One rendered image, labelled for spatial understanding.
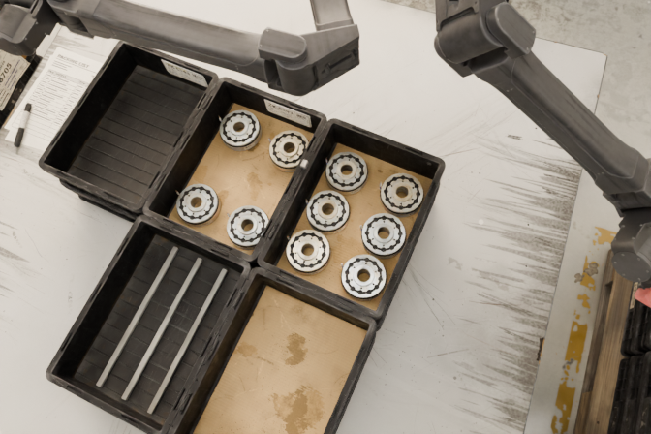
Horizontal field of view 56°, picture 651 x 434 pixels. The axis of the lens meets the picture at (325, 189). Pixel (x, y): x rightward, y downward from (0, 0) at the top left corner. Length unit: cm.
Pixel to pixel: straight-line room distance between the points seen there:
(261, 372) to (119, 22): 80
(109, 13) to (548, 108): 66
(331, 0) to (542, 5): 202
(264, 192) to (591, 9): 187
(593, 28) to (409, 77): 127
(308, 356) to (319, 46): 75
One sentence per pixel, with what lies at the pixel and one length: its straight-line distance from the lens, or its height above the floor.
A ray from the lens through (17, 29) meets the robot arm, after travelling 109.
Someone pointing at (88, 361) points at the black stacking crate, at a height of 83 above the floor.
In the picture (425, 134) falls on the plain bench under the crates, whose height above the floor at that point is 70.
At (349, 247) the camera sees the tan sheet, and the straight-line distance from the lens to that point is 145.
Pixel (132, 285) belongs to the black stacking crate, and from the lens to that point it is 154.
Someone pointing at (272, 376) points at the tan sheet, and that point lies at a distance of 142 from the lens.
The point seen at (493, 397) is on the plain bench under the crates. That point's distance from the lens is 155.
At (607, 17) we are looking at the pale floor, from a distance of 295.
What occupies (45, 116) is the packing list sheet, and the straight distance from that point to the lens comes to 198.
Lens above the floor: 222
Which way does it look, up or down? 68 degrees down
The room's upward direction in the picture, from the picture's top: 10 degrees counter-clockwise
